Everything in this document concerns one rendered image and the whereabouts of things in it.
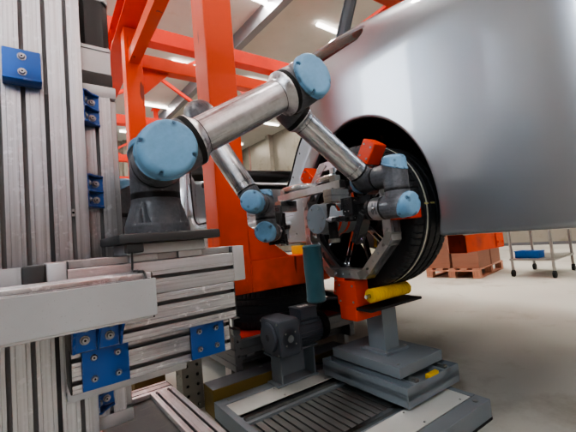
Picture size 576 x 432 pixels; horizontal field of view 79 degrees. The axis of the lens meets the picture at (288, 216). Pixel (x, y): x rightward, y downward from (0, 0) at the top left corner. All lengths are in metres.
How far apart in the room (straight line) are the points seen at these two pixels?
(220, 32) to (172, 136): 1.37
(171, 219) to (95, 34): 0.63
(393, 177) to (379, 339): 0.89
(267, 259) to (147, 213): 1.08
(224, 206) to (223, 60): 0.76
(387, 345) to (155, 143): 1.36
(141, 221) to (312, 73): 0.55
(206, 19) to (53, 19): 1.03
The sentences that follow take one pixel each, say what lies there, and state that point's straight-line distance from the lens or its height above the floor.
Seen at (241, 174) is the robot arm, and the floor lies 1.00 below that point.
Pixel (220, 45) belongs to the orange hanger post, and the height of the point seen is 1.79.
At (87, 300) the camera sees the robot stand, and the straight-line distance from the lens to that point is 0.69.
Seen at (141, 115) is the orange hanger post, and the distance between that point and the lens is 3.82.
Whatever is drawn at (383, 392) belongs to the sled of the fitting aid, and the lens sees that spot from 1.64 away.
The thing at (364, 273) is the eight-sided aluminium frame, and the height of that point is 0.61.
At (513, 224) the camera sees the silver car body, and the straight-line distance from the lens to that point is 1.30.
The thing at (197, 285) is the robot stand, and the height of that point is 0.69.
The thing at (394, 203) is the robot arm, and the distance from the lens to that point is 1.08.
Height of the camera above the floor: 0.78
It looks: 4 degrees up
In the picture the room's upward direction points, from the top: 5 degrees counter-clockwise
